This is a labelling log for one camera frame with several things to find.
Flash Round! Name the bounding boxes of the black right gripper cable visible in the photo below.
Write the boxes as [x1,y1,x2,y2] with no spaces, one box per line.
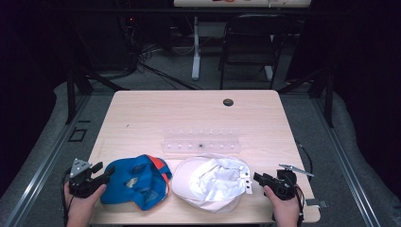
[295,140,314,227]

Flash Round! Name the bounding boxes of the clear acrylic rack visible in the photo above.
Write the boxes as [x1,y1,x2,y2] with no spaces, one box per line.
[161,127,242,156]

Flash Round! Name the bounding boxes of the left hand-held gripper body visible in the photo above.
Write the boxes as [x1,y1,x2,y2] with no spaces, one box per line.
[69,158,102,199]

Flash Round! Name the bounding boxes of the white cap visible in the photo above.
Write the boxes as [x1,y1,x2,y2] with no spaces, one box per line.
[170,153,254,214]

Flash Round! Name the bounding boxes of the black equipment with red light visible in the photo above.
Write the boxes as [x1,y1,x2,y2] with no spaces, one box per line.
[117,14,140,72]

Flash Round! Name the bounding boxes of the person's right hand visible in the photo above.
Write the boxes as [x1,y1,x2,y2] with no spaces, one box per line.
[263,185,301,227]

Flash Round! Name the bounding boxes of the black metal stand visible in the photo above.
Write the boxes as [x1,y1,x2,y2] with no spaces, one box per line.
[277,64,336,129]
[64,61,131,126]

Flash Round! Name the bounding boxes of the grey metal bracket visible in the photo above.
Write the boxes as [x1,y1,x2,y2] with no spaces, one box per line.
[305,198,329,209]

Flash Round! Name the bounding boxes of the person's left hand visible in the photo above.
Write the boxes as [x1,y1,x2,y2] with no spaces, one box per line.
[64,182,108,227]

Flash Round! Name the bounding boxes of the black folding chair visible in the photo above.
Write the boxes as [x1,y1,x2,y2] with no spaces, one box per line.
[218,13,291,91]

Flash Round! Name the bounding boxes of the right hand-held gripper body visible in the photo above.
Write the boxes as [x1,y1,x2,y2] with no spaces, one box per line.
[268,163,315,201]

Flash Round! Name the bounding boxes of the black floor cables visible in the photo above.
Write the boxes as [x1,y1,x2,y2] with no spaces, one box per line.
[136,46,204,91]

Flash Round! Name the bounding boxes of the white desk leg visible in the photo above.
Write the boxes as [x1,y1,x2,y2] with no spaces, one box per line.
[191,15,202,81]

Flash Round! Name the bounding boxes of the blue cap with orange trim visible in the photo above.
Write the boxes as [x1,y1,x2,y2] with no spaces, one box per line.
[99,153,173,212]

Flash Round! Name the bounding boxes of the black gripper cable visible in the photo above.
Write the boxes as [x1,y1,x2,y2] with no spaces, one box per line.
[61,168,73,227]
[295,140,314,227]

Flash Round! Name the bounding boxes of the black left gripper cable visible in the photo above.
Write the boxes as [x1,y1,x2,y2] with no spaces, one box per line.
[61,168,73,227]

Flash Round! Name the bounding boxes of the aluminium floor rail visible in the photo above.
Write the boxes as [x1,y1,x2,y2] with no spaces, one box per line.
[2,94,93,227]
[310,94,383,227]

